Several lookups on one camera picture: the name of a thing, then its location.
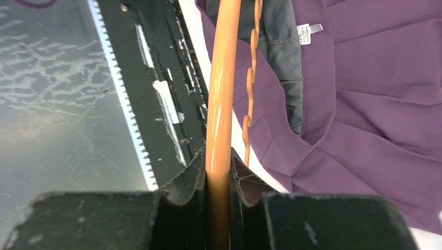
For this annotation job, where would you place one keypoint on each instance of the purple garment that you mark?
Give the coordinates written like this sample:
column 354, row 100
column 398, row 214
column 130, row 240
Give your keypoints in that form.
column 347, row 99

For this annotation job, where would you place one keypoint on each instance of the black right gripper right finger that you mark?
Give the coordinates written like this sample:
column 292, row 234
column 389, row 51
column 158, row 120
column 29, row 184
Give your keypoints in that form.
column 262, row 218

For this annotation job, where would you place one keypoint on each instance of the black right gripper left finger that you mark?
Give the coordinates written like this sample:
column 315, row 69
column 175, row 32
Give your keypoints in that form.
column 172, row 217

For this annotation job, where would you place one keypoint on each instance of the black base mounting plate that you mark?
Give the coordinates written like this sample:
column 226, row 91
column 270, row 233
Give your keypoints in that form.
column 158, row 81

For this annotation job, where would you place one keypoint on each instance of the orange wavy hanger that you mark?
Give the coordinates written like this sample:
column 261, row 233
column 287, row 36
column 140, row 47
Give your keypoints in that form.
column 219, row 125

